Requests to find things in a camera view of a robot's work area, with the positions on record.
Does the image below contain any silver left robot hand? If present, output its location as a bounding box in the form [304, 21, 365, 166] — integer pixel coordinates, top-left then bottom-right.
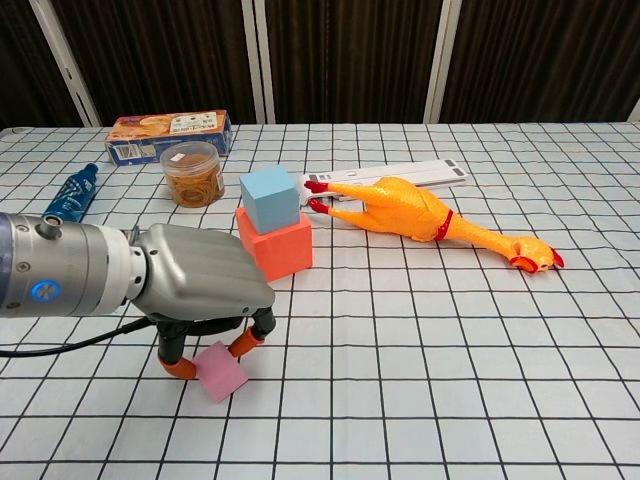
[130, 223, 277, 382]

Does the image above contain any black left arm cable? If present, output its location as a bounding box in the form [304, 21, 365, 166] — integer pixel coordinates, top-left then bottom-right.
[0, 319, 151, 357]

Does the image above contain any pink foam cube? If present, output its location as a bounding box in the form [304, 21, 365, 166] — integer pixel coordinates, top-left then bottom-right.
[193, 341, 249, 403]

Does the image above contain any clear jar of rubber bands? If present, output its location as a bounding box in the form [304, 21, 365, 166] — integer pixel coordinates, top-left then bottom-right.
[159, 141, 225, 208]

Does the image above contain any checkered light blue tablecloth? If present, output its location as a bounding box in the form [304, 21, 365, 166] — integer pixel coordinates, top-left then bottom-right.
[0, 119, 640, 480]

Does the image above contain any orange foam cube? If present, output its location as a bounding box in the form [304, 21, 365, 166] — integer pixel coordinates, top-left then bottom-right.
[234, 207, 315, 285]

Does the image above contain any blue spray bottle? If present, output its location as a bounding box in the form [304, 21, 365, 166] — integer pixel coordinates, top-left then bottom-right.
[40, 162, 100, 222]

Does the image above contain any white power strip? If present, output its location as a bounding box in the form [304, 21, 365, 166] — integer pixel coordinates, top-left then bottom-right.
[297, 158, 469, 207]

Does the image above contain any light blue foam cube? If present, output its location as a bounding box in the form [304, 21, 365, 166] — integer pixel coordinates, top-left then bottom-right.
[238, 166, 302, 235]

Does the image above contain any orange biscuit box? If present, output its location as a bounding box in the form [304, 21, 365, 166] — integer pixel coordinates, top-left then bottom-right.
[104, 110, 233, 167]

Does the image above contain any yellow rubber chicken toy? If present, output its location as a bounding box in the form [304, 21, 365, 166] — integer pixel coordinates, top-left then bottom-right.
[303, 175, 565, 274]

